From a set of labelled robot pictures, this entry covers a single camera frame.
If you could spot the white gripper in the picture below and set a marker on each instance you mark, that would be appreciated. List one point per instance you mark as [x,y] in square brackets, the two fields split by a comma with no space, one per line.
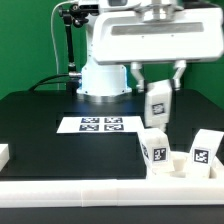
[123,37]

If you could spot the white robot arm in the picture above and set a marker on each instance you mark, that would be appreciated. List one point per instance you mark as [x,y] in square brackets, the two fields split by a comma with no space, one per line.
[110,80]

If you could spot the white tag base sheet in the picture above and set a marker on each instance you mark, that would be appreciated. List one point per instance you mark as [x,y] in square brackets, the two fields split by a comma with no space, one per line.
[108,124]

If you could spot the white block at left edge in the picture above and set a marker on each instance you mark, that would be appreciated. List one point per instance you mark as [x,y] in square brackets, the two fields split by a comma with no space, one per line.
[4,155]

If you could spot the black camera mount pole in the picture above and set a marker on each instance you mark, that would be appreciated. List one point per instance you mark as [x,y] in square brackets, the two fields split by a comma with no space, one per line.
[75,16]

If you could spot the white L-shaped obstacle frame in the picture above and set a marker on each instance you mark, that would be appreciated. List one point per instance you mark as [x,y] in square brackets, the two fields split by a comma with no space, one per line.
[111,192]

